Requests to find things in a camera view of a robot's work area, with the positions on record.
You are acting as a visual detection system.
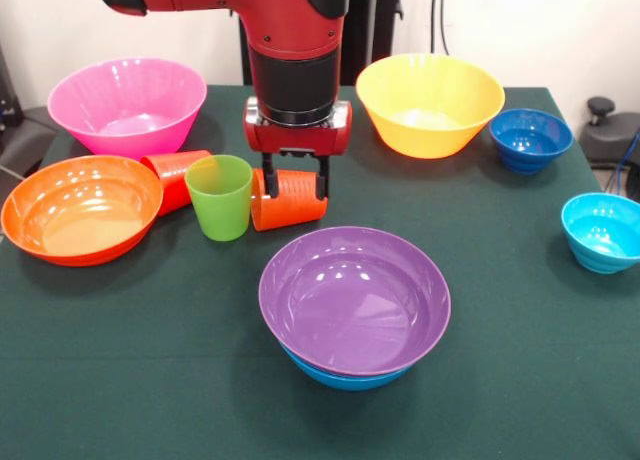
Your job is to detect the sky blue bowl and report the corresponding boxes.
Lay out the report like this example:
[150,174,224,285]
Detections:
[279,344,416,392]

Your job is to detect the purple bowl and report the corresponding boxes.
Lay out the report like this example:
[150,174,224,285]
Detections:
[258,226,452,379]

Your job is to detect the green cup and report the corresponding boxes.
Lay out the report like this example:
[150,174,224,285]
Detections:
[183,154,254,243]

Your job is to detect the large pink bowl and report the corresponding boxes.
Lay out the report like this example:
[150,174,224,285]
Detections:
[47,57,209,161]

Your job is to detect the orange cup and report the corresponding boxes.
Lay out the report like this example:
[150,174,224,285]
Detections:
[249,167,330,232]

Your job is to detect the red cup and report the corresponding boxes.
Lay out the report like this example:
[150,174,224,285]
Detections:
[139,149,214,217]

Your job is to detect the black wall cables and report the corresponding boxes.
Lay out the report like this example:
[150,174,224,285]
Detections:
[430,0,451,57]

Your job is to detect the small dark blue bowl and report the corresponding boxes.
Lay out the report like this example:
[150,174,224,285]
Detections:
[488,108,575,176]

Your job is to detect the orange bowl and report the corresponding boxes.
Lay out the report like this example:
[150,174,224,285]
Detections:
[0,154,165,268]

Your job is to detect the small cyan ribbed bowl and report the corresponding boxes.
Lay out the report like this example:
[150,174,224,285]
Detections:
[560,192,640,275]

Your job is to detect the blue cable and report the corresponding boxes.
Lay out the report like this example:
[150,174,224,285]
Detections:
[602,129,640,201]

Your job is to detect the dark green tablecloth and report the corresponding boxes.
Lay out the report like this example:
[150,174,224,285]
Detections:
[0,85,640,460]

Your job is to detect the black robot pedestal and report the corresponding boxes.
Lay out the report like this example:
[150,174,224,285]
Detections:
[237,0,404,87]

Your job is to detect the large yellow bowl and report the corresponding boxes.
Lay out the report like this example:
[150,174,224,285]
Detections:
[355,52,506,160]

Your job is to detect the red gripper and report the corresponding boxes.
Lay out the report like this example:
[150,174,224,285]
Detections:
[243,96,354,202]

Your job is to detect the black stand base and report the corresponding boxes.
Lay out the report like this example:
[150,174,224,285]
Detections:
[0,104,59,181]
[578,96,640,170]

